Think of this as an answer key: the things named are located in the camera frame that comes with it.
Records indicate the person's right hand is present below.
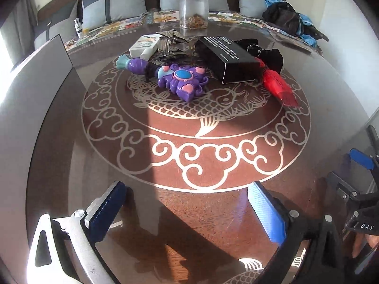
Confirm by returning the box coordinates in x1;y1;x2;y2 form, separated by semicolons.
352;231;379;259

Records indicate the blue garment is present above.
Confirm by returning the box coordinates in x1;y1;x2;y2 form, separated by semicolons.
264;0;322;48

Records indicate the purple toy wand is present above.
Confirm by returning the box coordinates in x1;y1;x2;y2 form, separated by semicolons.
116;56;209;103

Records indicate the black bag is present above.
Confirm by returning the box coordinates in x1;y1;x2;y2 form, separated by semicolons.
262;1;302;36

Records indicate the floral sofa blanket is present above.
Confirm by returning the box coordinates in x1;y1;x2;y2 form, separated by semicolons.
63;10;322;54

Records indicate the white lotion bottle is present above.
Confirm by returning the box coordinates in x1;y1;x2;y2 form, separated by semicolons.
129;35;162;60

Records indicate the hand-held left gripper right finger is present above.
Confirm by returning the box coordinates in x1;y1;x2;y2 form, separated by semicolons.
247;181;347;284

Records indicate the small white spray bottle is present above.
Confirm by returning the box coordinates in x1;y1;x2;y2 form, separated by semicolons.
73;18;85;40

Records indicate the glossy magazine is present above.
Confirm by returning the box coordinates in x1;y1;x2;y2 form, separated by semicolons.
268;28;313;54

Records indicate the brown patterned glass desktop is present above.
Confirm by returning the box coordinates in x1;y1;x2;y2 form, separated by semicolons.
25;15;379;284

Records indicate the silver sparkly bow hair clip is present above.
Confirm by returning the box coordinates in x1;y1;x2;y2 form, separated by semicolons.
155;29;188;52

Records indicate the black cloth with bead chain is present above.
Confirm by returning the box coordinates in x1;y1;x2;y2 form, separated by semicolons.
235;38;285;74

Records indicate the large white cardboard box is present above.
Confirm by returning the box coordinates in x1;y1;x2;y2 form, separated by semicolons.
0;34;88;273

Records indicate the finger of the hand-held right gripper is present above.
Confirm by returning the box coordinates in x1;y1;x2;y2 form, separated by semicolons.
349;148;375;172
326;172;361;211

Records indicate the black printed box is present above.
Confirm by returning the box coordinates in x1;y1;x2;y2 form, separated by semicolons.
195;35;268;85

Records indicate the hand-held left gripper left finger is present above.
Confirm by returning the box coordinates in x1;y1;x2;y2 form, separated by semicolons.
27;180;128;284

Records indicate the clear jar with black lid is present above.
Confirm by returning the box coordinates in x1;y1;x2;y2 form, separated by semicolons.
178;0;211;30

